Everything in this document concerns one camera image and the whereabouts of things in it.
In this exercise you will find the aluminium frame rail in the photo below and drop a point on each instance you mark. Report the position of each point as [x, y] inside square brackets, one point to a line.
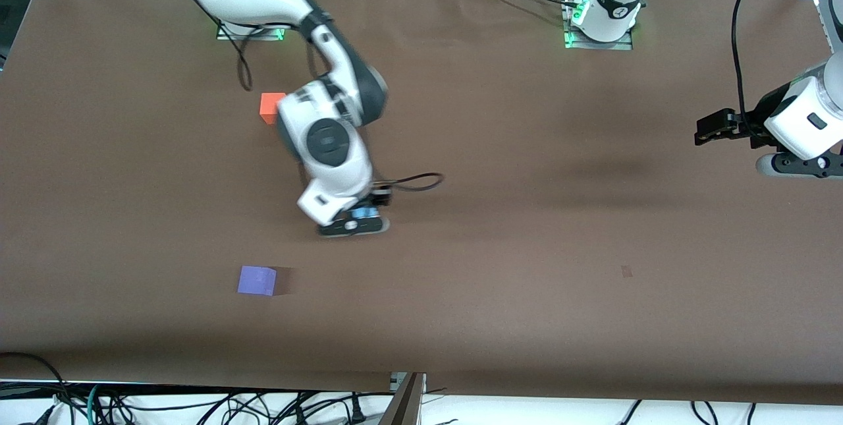
[823, 26]

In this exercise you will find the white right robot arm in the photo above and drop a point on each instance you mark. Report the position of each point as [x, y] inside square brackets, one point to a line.
[329, 141]

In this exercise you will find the brown table cover sheet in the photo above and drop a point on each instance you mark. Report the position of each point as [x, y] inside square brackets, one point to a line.
[527, 280]

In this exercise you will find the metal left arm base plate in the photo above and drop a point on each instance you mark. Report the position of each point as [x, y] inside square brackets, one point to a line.
[570, 36]

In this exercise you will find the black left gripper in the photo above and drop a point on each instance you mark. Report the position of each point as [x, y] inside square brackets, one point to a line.
[755, 123]

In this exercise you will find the grey metal post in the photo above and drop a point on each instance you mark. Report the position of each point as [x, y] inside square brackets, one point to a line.
[405, 405]

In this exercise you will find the light blue foam block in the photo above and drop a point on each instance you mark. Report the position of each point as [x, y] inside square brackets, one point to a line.
[365, 214]

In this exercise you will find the purple foam block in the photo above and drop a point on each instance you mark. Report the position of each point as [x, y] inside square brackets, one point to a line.
[256, 281]

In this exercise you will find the orange foam block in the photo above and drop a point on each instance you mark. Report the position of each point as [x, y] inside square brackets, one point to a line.
[269, 107]

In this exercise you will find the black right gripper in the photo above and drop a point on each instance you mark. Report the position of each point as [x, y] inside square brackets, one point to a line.
[380, 199]

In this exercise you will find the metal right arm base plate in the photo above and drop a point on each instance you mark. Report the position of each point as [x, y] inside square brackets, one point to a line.
[253, 34]

